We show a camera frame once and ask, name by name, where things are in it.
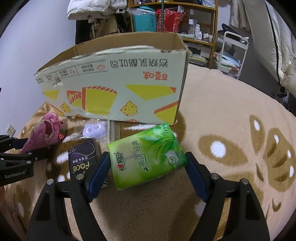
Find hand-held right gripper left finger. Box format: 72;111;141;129
29;152;111;241

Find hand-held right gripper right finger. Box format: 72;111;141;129
186;152;270;241

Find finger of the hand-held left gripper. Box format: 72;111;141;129
0;146;51;163
0;134;30;151

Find pink plush bear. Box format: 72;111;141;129
20;112;66;154

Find green tissue pack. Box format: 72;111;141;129
106;123;188;190

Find printed cardboard box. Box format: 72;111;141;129
33;32;190;126

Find black tissue pack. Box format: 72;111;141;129
68;139;102;183

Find purple toy in clear packet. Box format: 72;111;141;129
67;119;121;142

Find beige butterfly pattern blanket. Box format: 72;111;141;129
0;62;296;241

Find pile of papers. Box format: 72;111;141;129
188;54;207;66

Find light blue cloth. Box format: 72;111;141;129
218;54;241;67

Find white trolley cart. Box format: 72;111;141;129
216;30;250;79

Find black hanging coat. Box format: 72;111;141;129
75;19;93;44

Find wooden shelf unit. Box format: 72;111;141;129
128;0;219;69

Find group of toiletry bottles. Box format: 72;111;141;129
187;19;214;42

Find beige hanging trousers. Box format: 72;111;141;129
88;17;121;39

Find black bag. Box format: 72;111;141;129
221;23;250;37

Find white puffer jacket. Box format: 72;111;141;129
67;0;127;20

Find red patterned bag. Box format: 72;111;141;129
155;8;185;33

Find teal bag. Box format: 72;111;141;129
131;6;158;32

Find floral beige curtain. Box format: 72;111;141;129
230;0;251;32

